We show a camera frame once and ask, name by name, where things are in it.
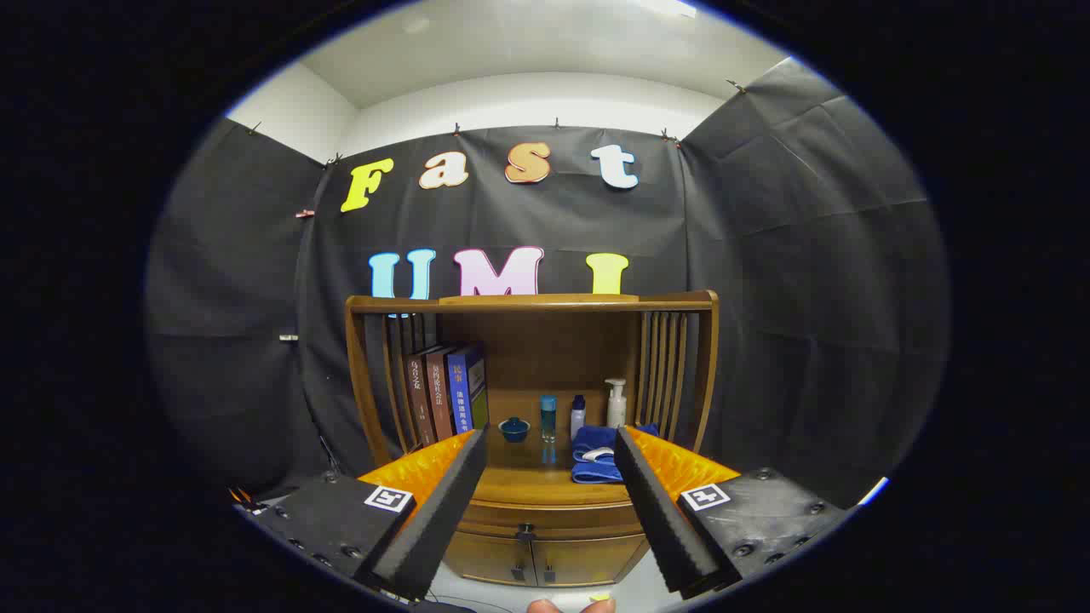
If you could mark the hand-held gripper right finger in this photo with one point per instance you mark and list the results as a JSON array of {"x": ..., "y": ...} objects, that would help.
[{"x": 656, "y": 511}]

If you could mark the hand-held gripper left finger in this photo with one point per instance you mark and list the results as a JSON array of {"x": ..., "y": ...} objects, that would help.
[{"x": 443, "y": 511}]

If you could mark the wooden drawer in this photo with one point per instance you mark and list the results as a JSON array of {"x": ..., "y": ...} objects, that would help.
[{"x": 579, "y": 519}]

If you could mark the wooden cabinet door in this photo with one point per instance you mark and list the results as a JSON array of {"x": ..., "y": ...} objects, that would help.
[
  {"x": 490, "y": 558},
  {"x": 588, "y": 560}
]

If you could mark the wooden countertop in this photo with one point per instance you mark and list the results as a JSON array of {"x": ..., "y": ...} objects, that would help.
[{"x": 528, "y": 477}]

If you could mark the wooden cabinet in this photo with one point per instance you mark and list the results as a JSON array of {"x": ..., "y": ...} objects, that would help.
[{"x": 545, "y": 340}]

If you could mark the blue folded towel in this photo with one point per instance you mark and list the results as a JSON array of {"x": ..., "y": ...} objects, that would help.
[{"x": 596, "y": 468}]

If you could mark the blue lidded teacup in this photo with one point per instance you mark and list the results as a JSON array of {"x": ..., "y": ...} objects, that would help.
[{"x": 513, "y": 430}]

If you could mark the white pump bottle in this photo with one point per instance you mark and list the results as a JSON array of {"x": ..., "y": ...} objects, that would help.
[{"x": 616, "y": 410}]

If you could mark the brown book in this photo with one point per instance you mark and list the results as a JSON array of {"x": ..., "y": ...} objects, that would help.
[
  {"x": 417, "y": 400},
  {"x": 438, "y": 396}
]

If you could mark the small white bottle blue cap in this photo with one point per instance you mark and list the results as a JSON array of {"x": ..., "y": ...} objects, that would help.
[{"x": 577, "y": 419}]

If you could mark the blue book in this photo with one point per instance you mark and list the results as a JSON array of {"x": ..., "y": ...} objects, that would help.
[{"x": 462, "y": 392}]

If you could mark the tall blue bottle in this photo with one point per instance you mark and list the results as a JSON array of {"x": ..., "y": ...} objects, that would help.
[{"x": 548, "y": 417}]

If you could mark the black backdrop cloth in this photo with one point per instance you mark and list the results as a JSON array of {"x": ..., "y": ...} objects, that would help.
[{"x": 766, "y": 255}]

